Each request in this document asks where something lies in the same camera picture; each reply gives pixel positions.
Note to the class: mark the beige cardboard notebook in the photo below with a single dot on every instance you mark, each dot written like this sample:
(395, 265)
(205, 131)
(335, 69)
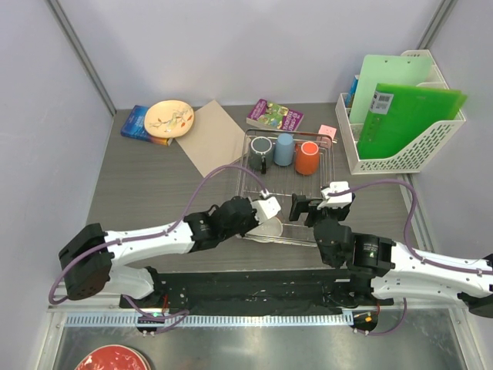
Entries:
(215, 139)

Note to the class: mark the slotted cable duct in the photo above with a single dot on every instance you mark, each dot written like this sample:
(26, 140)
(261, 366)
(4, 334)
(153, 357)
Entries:
(128, 319)

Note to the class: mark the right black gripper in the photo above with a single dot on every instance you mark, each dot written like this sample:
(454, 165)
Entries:
(300, 204)

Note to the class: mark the bright green folder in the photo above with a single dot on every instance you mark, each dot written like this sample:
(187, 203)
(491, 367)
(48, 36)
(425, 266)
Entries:
(398, 114)

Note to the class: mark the orange cup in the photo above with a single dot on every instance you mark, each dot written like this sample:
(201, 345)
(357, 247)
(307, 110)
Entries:
(307, 158)

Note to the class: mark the red round plate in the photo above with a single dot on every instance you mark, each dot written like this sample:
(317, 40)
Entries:
(114, 357)

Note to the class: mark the beige bird plate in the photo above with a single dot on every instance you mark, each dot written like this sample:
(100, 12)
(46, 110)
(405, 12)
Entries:
(169, 119)

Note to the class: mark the metal wire dish rack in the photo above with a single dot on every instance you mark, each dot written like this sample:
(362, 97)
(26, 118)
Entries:
(282, 181)

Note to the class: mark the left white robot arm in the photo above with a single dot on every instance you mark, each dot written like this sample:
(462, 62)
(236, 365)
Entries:
(95, 260)

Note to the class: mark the blue book in organizer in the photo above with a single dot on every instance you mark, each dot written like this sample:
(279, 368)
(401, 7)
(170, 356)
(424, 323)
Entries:
(350, 95)

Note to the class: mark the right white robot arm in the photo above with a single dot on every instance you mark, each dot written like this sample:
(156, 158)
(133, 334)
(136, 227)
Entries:
(384, 269)

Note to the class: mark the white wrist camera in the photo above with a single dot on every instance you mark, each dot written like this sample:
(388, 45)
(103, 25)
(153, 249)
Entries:
(336, 195)
(266, 207)

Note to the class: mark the blue cup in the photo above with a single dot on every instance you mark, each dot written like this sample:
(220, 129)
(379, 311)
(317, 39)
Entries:
(284, 150)

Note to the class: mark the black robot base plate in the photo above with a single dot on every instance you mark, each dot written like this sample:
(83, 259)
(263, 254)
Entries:
(261, 293)

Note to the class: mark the blue Jane Eyre book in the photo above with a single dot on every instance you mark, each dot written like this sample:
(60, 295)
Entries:
(133, 127)

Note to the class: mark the orange white bowl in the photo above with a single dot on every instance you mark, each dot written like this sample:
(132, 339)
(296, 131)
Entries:
(266, 232)

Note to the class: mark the purple treehouse book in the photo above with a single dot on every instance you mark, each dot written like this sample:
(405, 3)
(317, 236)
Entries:
(272, 116)

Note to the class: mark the white file organizer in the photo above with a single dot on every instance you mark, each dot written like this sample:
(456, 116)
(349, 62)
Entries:
(411, 68)

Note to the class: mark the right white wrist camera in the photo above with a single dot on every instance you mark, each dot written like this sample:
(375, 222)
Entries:
(336, 195)

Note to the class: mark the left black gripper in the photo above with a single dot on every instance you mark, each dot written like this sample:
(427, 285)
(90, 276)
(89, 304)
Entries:
(254, 223)

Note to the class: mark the grey mug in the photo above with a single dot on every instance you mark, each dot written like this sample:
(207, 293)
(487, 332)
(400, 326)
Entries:
(261, 152)

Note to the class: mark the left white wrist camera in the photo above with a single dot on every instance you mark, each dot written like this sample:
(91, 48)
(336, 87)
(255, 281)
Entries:
(266, 207)

